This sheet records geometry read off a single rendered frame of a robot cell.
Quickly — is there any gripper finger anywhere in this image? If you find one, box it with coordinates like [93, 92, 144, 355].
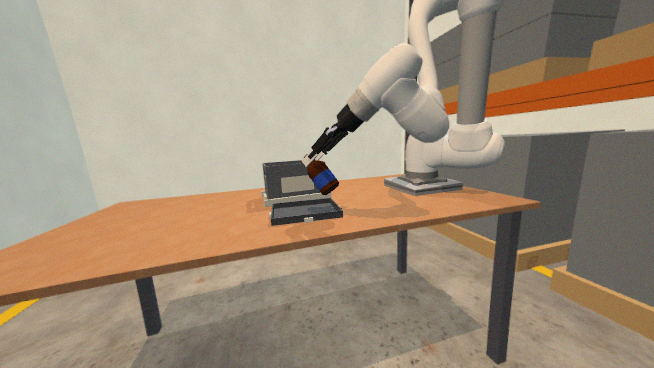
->
[315, 131, 348, 161]
[302, 126, 343, 167]

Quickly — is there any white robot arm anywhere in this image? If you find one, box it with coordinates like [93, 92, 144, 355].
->
[347, 0, 505, 186]

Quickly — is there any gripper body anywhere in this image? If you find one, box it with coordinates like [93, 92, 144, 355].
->
[332, 104, 364, 138]

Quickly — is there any brown and blue bottle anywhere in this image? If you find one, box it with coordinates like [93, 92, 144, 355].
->
[307, 159, 339, 195]

